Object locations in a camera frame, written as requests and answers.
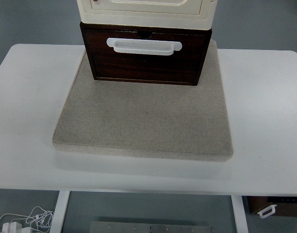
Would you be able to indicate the cream upper cabinet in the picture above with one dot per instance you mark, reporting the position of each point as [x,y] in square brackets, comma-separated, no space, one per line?
[176,14]

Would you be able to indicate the spare brown drawer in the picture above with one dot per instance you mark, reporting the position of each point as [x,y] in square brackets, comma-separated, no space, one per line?
[265,206]

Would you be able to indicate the beige square mat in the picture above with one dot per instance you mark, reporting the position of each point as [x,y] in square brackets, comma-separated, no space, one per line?
[145,119]

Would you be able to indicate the white left table leg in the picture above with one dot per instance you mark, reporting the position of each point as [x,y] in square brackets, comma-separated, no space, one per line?
[60,212]

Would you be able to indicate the white table leg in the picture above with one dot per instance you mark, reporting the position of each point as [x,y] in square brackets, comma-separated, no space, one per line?
[239,214]
[60,212]

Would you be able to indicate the white right table leg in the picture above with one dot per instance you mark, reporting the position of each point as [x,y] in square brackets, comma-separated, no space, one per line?
[239,214]

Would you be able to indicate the white power adapter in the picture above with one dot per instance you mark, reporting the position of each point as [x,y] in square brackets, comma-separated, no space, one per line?
[13,227]

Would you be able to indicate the dark wooden cabinet frame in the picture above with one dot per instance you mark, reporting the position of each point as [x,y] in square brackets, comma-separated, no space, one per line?
[148,82]

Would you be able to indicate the white drawer handle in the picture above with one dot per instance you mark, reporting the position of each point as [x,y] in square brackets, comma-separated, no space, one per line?
[145,47]

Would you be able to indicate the spare white handle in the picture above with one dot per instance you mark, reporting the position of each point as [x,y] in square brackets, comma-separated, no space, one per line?
[267,211]

